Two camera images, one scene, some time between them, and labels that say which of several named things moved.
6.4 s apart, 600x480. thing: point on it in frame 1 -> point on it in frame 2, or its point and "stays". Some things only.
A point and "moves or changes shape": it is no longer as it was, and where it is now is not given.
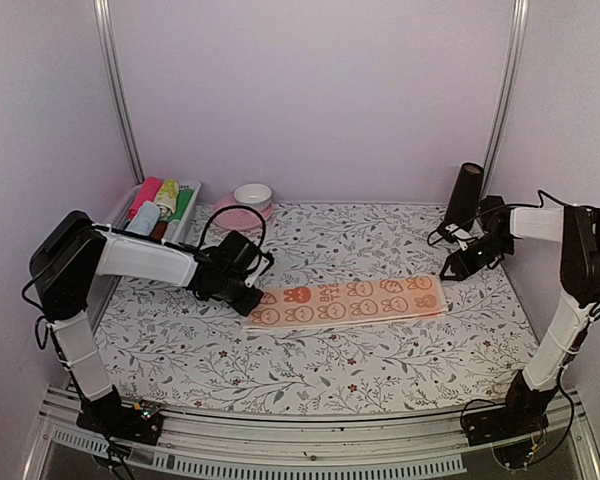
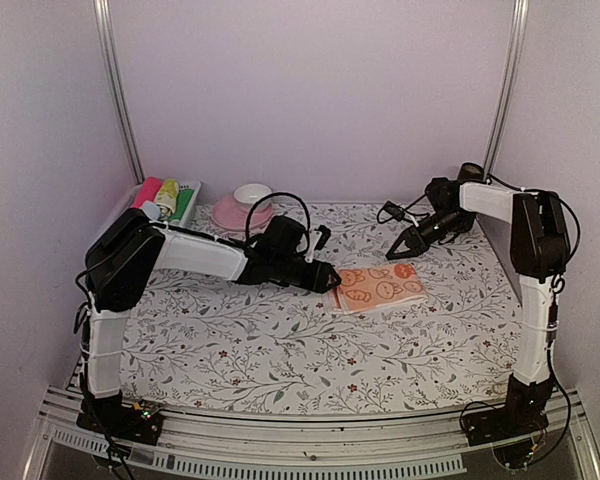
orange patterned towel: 393,299 moves or changes shape
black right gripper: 460,266 -> 413,240
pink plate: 239,219 stays
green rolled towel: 184,198 stays
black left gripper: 246,305 -> 319,280
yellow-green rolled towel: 167,198 stays
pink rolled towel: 146,192 stays
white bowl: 256,195 stays
